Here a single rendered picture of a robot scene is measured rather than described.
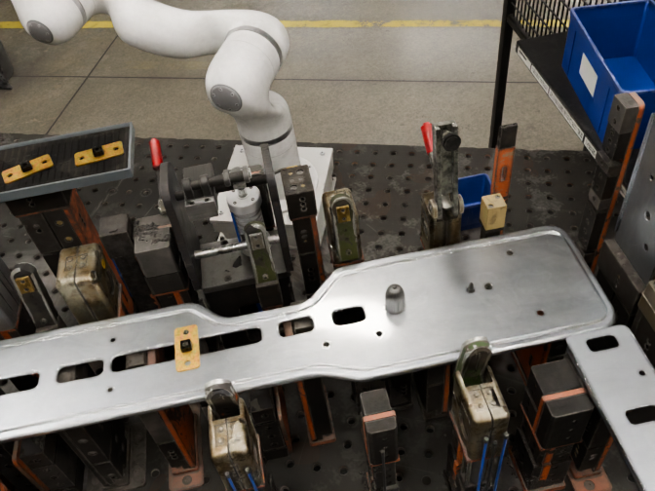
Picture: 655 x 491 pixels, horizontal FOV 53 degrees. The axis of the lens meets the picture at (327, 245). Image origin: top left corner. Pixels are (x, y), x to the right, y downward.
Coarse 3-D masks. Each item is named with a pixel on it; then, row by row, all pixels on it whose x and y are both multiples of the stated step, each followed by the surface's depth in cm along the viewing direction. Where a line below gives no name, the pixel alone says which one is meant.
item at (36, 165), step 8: (32, 160) 115; (40, 160) 115; (48, 160) 114; (16, 168) 114; (24, 168) 112; (32, 168) 113; (40, 168) 113; (48, 168) 113; (16, 176) 112; (24, 176) 112
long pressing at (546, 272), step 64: (448, 256) 112; (512, 256) 111; (576, 256) 110; (128, 320) 109; (192, 320) 108; (256, 320) 107; (320, 320) 106; (384, 320) 104; (448, 320) 103; (512, 320) 102; (576, 320) 101; (64, 384) 102; (128, 384) 101; (192, 384) 100; (256, 384) 99
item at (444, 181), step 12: (444, 132) 102; (456, 132) 102; (444, 144) 100; (456, 144) 100; (444, 156) 106; (456, 156) 105; (444, 168) 107; (456, 168) 106; (444, 180) 108; (456, 180) 108; (444, 192) 110; (456, 192) 109; (456, 204) 111
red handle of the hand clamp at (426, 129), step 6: (426, 126) 113; (426, 132) 113; (432, 132) 113; (426, 138) 113; (432, 138) 113; (426, 144) 113; (432, 144) 112; (426, 150) 113; (432, 150) 112; (432, 156) 112; (432, 162) 112; (432, 168) 113; (444, 198) 111; (444, 204) 111; (450, 204) 111
